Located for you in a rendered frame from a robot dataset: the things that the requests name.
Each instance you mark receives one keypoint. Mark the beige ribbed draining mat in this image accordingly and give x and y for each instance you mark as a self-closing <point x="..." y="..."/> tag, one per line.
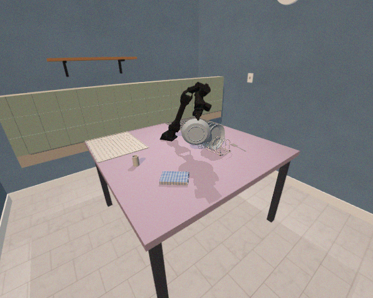
<point x="113" y="146"/>

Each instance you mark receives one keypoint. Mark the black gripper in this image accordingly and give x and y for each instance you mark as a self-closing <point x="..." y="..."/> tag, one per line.
<point x="198" y="107"/>

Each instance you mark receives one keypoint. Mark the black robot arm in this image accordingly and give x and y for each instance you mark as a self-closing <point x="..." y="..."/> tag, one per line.
<point x="201" y="91"/>

